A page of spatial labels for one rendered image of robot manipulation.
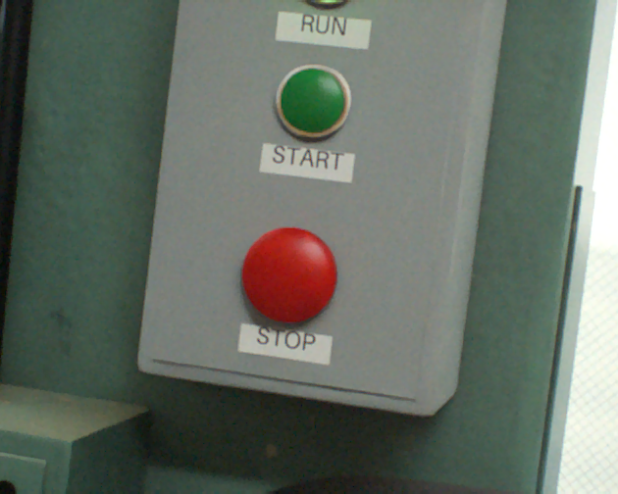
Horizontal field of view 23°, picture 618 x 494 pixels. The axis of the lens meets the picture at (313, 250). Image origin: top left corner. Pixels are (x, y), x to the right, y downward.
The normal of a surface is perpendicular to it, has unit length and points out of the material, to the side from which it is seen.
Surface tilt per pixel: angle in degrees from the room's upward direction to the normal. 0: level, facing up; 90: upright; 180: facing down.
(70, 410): 0
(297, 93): 89
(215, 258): 90
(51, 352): 90
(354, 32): 90
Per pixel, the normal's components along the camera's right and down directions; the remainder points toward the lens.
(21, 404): 0.12, -0.99
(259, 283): -0.36, 0.07
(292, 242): -0.18, -0.13
